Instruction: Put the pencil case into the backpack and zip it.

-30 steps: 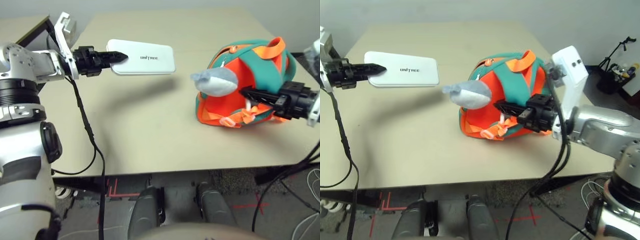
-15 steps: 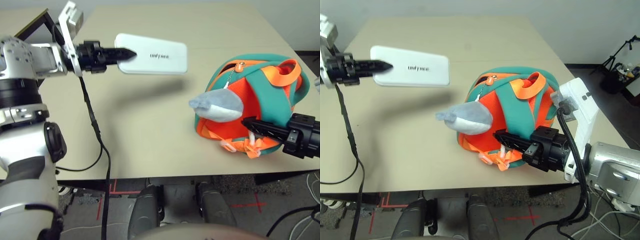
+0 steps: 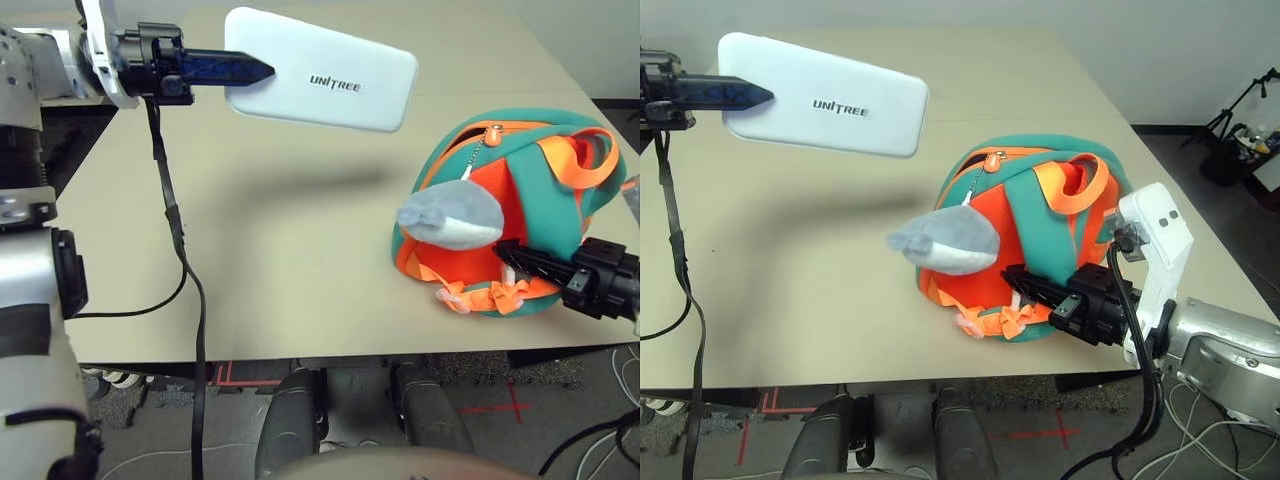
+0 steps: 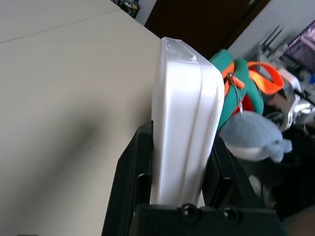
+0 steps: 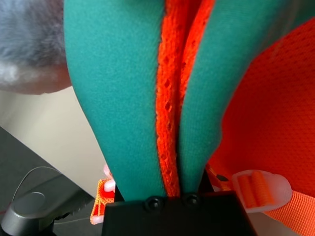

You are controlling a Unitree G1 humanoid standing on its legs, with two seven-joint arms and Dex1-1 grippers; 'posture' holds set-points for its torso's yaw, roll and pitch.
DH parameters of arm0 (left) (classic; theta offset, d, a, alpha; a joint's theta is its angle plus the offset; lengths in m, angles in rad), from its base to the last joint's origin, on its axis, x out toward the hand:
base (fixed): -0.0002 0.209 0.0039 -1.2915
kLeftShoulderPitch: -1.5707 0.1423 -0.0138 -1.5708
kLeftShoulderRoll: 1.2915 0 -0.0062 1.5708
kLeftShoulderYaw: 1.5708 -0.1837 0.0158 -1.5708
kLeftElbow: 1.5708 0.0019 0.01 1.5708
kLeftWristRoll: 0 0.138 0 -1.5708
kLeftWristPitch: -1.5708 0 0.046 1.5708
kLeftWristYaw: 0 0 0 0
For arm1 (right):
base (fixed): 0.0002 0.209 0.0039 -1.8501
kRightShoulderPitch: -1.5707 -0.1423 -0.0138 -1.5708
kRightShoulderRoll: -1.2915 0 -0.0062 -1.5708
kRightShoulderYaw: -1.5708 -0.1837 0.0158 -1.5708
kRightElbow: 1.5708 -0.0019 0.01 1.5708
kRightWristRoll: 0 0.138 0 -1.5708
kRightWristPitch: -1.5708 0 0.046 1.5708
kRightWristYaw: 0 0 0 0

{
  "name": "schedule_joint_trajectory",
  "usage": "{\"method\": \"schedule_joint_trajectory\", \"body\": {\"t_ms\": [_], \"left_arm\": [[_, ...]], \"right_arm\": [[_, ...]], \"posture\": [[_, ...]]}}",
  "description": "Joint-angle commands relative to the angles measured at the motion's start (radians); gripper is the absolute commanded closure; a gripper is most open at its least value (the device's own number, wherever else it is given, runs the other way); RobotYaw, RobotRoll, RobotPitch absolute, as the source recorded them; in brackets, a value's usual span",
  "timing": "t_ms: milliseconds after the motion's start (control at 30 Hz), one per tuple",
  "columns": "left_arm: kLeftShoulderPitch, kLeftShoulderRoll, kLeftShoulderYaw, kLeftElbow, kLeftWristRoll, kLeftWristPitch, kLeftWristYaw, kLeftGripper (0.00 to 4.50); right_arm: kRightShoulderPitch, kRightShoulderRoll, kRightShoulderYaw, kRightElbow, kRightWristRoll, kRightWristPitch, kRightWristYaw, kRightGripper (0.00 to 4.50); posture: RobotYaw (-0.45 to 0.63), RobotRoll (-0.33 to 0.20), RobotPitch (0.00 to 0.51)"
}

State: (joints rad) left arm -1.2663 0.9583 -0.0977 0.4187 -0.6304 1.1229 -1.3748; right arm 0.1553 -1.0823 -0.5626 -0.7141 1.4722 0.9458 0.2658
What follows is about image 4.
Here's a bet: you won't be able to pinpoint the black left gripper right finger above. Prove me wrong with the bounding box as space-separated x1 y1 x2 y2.
201 137 262 210

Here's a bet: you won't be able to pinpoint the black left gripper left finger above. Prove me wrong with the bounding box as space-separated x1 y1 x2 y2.
102 120 155 236

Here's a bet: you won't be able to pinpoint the white Unitree pencil case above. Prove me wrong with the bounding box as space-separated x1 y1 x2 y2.
150 36 225 206

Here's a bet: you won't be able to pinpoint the teal and orange backpack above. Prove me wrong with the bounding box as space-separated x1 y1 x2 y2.
209 48 285 128

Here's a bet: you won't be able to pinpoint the black router antennas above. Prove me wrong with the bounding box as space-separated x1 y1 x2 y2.
260 24 284 54

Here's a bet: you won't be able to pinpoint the dark computer monitor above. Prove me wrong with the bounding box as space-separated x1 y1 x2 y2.
287 21 315 74

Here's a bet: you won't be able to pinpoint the black equipment bag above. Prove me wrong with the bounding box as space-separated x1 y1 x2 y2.
110 0 141 18

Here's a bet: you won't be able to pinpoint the grey plush whale keychain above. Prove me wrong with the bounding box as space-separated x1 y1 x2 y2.
220 81 294 163

